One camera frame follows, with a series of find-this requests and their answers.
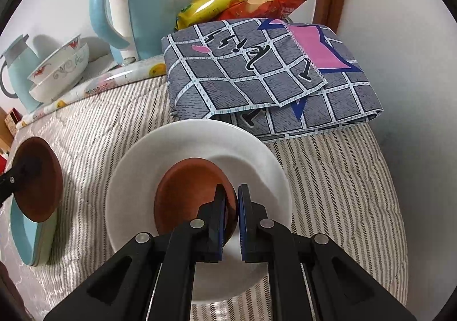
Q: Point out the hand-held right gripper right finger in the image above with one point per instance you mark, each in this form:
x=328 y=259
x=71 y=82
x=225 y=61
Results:
x=244 y=221

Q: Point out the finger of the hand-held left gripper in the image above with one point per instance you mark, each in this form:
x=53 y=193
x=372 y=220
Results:
x=18 y=176

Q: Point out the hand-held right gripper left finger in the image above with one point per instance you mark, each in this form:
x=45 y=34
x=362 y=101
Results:
x=221 y=221

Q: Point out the small brown bowl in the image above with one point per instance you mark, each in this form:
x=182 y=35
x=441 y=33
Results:
x=39 y=196
x=189 y=192

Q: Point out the blue plate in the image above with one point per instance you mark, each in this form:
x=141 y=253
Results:
x=21 y=235

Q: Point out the brown patterned box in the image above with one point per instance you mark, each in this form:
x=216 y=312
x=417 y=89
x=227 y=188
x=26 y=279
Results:
x=12 y=121

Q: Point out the white bowl with red print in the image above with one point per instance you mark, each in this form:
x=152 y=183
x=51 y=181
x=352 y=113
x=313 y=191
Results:
x=43 y=71

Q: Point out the light blue thermos jug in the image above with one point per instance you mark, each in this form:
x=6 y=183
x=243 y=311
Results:
x=18 y=67

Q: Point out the floral oilcloth mat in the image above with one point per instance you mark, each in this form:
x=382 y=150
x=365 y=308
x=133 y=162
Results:
x=107 y=80

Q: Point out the folded grey checked cloth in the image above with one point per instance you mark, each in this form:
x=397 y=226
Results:
x=250 y=85

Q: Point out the light blue electric kettle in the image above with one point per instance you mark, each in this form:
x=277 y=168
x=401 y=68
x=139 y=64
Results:
x=142 y=7

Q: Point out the red chips bag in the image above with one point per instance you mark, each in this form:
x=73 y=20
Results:
x=264 y=3

